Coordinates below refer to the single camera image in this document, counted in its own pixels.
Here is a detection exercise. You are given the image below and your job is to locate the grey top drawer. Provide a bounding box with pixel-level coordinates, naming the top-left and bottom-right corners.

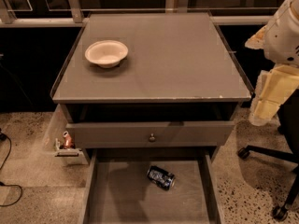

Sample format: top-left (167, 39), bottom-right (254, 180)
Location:
top-left (66, 121), bottom-right (234, 148)

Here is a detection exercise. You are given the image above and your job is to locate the white paper bowl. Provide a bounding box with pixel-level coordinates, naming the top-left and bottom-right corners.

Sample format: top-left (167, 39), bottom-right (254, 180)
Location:
top-left (85, 40), bottom-right (128, 68)

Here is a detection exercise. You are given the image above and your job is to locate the round metal drawer knob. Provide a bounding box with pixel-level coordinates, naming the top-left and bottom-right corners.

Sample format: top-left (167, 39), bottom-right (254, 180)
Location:
top-left (149, 133), bottom-right (156, 143)

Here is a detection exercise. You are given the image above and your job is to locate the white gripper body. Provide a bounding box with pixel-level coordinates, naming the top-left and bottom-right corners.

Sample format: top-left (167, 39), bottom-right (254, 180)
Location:
top-left (263, 0), bottom-right (299, 65)

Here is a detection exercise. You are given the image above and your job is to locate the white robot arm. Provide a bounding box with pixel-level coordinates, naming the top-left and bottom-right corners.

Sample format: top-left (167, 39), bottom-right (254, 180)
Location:
top-left (245, 0), bottom-right (299, 126)

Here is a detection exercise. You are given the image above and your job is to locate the grey drawer cabinet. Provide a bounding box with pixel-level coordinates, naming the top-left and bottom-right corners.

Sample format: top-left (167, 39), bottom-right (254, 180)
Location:
top-left (50, 12), bottom-right (255, 224)

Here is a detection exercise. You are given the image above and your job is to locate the black floor cable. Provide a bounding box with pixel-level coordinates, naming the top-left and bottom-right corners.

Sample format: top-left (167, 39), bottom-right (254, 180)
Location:
top-left (0, 128), bottom-right (23, 208)

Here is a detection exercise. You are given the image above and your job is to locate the blue pepsi can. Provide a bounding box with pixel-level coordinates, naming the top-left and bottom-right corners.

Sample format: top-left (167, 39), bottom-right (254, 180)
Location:
top-left (147, 166), bottom-right (176, 190)

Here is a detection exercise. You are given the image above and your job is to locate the metal window railing frame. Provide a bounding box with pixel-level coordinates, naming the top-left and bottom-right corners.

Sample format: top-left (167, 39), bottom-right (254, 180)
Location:
top-left (0, 0), bottom-right (285, 24)

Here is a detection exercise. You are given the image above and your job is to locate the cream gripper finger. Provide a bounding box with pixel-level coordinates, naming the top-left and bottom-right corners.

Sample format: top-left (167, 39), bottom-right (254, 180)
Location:
top-left (249, 64), bottom-right (299, 126)
top-left (245, 26), bottom-right (266, 49)

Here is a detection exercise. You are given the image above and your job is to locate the grey open middle drawer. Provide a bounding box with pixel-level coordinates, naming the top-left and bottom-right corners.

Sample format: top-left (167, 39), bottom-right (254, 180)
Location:
top-left (78, 147), bottom-right (225, 224)

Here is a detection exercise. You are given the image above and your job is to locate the orange bottle in bin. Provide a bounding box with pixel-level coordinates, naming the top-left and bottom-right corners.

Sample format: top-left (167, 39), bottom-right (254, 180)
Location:
top-left (63, 131), bottom-right (75, 149)

